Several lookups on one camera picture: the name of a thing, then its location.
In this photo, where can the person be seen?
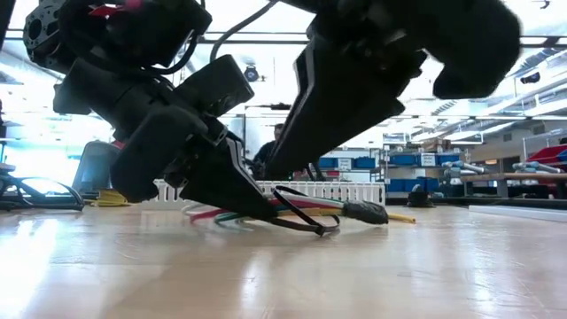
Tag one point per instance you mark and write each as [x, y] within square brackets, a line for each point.
[266, 153]

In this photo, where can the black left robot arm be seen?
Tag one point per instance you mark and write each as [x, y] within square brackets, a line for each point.
[111, 35]

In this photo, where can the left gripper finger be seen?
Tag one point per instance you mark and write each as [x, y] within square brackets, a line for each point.
[221, 186]

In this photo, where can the blue storage bin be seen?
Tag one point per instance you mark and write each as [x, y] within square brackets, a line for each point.
[407, 159]
[354, 162]

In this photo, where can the grey waste bin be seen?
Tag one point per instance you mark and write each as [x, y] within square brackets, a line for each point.
[95, 166]

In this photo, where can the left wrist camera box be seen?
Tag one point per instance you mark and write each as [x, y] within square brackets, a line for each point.
[217, 84]

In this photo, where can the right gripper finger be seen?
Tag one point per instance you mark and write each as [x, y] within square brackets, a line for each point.
[336, 111]

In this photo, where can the black overhead light bar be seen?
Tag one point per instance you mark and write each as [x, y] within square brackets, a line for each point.
[266, 37]

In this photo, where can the black ceiling camera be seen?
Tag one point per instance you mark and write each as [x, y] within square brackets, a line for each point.
[251, 73]

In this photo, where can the black zip tie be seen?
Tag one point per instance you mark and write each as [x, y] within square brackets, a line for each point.
[305, 219]

